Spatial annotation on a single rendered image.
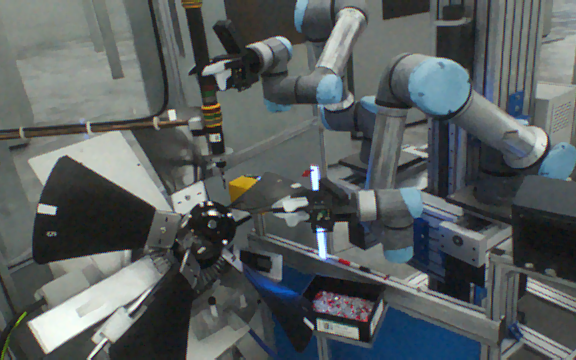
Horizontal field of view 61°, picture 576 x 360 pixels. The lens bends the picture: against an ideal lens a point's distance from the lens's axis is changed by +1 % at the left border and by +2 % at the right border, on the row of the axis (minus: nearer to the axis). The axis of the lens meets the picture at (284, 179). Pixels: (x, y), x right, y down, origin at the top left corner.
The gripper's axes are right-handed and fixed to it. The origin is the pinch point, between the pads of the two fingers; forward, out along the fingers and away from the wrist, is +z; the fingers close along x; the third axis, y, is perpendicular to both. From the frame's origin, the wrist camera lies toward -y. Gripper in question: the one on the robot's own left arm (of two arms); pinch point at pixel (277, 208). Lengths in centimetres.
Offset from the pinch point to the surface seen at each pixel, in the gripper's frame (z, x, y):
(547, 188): -59, -8, 12
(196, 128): 15.4, -25.1, 2.5
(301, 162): 2, 51, -121
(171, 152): 25.3, -16.4, -4.3
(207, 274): 18.6, 10.8, 11.3
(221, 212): 11.9, -6.4, 9.8
